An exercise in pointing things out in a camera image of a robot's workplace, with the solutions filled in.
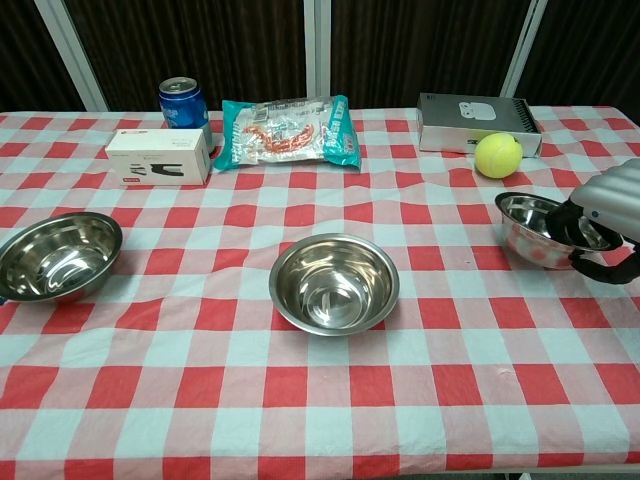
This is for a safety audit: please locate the red white checkered tablecloth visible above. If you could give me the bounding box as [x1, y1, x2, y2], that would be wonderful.
[0, 104, 640, 474]

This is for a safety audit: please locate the grey earbuds box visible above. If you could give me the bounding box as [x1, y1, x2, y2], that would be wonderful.
[416, 92, 544, 159]

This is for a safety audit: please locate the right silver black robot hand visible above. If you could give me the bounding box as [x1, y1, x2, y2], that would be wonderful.
[547, 158, 640, 285]

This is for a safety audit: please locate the teal snack bag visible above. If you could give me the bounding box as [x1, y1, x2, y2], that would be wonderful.
[213, 94, 362, 174]

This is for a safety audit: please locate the white partition post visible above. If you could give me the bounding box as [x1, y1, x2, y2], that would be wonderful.
[499, 0, 549, 99]
[303, 0, 332, 109]
[34, 0, 109, 112]

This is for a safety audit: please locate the stainless steel bowl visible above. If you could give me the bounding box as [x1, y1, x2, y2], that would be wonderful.
[494, 191, 626, 271]
[0, 211, 124, 304]
[268, 232, 400, 336]

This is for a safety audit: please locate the white cardboard product box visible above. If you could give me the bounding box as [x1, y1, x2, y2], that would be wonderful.
[104, 128, 212, 187]

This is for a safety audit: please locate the yellow tennis ball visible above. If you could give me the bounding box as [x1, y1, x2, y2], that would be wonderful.
[473, 132, 524, 179]

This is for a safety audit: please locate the blue drink can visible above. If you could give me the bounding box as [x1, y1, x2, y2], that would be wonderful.
[158, 76, 216, 152]

